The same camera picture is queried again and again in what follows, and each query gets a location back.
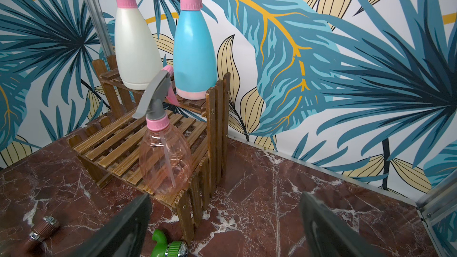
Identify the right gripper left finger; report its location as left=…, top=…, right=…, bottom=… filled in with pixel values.
left=70, top=194, right=152, bottom=257

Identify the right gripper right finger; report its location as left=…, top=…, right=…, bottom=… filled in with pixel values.
left=299, top=192, right=384, bottom=257

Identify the clear pink spray bottle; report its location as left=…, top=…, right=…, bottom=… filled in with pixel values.
left=132, top=65, right=192, bottom=195

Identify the wooden slatted step shelf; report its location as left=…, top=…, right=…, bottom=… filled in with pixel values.
left=67, top=55, right=232, bottom=245

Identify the white spray bottle pink top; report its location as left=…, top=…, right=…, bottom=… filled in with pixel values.
left=115, top=0, right=163, bottom=90

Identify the blue spray bottle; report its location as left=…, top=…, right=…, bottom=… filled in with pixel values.
left=173, top=0, right=218, bottom=101

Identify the green hose nozzle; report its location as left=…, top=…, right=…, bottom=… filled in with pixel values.
left=151, top=229, right=189, bottom=257

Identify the brown metal hose nozzle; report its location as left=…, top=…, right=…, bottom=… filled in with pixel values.
left=24, top=215, right=60, bottom=251

